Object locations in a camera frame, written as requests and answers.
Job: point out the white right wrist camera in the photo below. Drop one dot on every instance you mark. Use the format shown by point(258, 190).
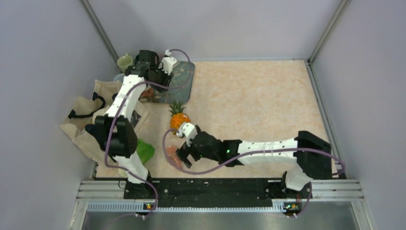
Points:
point(187, 131)

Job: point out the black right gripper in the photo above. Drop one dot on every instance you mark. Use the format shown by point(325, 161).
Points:
point(183, 154)

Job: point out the salmon pink mug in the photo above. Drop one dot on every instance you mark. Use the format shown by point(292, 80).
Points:
point(148, 93)

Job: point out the green toy lettuce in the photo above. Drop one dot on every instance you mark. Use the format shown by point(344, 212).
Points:
point(144, 152)

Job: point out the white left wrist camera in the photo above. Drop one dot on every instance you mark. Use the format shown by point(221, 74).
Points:
point(167, 63)

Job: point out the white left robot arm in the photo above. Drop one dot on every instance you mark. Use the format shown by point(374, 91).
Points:
point(116, 133)

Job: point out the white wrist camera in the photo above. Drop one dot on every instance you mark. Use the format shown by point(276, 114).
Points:
point(187, 131)
point(167, 63)

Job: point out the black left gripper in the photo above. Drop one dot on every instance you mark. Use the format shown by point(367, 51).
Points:
point(166, 78)

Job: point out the beige canvas tote bag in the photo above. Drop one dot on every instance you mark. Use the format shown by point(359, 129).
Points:
point(79, 124)

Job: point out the clear light blue cup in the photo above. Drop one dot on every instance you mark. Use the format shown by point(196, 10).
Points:
point(119, 77)

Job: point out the floral dark green tray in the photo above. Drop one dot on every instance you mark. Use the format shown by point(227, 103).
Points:
point(182, 72)

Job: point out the orange toy pineapple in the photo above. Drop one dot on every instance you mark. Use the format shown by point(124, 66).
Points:
point(178, 116)

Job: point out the pink mug with handle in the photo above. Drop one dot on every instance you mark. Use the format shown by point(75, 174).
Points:
point(171, 152)

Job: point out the light green mug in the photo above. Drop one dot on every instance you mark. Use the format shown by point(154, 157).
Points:
point(124, 62)

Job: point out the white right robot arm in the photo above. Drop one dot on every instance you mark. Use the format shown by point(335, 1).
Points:
point(309, 154)

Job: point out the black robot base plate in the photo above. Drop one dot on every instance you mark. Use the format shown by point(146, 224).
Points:
point(215, 192)

